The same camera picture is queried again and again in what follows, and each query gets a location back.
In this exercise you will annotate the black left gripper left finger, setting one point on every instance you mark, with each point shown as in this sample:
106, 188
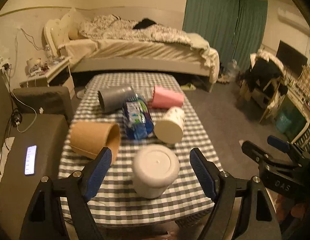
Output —
44, 216

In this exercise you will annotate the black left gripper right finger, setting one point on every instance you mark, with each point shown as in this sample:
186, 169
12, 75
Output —
257, 217

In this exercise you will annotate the white ceramic cup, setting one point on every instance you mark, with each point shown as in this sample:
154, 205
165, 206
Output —
155, 167

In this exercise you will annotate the brown paper cup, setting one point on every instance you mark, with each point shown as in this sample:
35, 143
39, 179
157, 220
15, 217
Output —
89, 138

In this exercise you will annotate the white patterned paper cup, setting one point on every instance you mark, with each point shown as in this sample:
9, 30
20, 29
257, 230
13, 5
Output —
170, 127

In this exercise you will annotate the grey plastic cup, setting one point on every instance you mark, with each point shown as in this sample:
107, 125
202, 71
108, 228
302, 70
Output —
112, 98

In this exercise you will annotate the pink plastic cup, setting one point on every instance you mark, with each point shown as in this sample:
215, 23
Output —
166, 98

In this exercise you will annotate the lit smartphone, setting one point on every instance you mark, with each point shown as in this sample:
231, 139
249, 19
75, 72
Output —
30, 160

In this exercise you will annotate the chair with clothes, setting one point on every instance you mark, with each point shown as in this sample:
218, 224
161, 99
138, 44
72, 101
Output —
266, 74

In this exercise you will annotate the dark grey sofa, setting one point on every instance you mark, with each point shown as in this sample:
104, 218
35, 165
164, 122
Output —
28, 116

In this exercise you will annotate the black television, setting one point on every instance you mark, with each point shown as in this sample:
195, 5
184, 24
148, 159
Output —
291, 59

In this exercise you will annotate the pale green slipper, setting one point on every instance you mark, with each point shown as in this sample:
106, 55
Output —
188, 87

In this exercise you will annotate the grey white checkered tablecloth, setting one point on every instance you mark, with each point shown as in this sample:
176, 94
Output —
117, 204

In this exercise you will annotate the white bedside table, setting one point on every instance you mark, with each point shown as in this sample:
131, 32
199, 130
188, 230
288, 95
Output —
58, 75

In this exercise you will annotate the green curtain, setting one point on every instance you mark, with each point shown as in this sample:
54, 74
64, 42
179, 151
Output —
235, 28

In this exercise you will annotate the bed with beige sheet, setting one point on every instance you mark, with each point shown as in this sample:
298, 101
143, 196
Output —
63, 38

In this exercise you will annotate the patterned grey duvet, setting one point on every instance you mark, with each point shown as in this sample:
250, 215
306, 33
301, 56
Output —
114, 27

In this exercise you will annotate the black garment on bed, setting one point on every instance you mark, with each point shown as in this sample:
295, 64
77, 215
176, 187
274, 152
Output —
144, 23

